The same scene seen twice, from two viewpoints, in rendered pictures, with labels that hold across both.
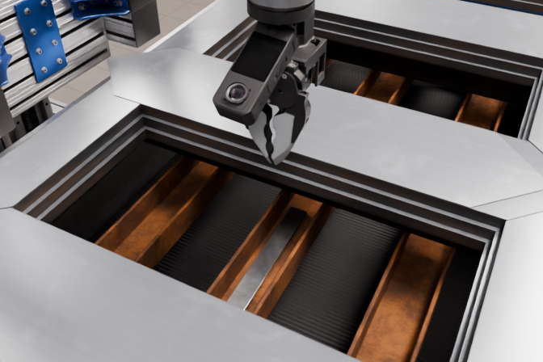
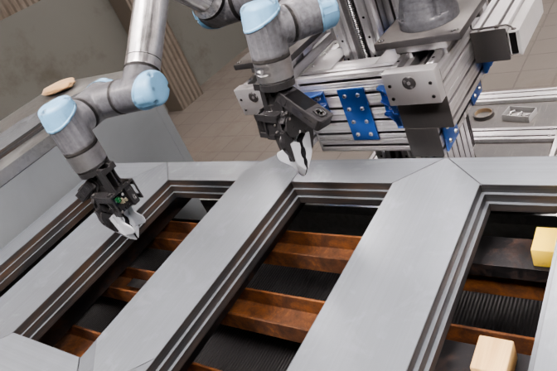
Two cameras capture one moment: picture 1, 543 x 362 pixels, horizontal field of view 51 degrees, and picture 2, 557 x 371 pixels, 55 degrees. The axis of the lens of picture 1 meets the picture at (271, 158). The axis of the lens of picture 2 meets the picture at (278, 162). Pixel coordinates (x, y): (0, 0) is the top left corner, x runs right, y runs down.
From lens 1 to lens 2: 155 cm
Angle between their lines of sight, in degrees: 84
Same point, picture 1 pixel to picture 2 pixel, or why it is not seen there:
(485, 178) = (113, 348)
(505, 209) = (87, 357)
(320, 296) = (223, 360)
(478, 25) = (345, 354)
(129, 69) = (273, 161)
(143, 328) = (91, 238)
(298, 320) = (208, 351)
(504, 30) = not seen: outside the picture
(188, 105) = (229, 198)
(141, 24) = (417, 141)
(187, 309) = (94, 246)
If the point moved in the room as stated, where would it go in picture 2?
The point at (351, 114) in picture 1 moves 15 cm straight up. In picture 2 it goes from (201, 270) to (168, 216)
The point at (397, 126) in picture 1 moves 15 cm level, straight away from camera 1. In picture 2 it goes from (181, 296) to (244, 295)
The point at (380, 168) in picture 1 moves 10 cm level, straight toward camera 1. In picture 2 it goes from (144, 293) to (108, 295)
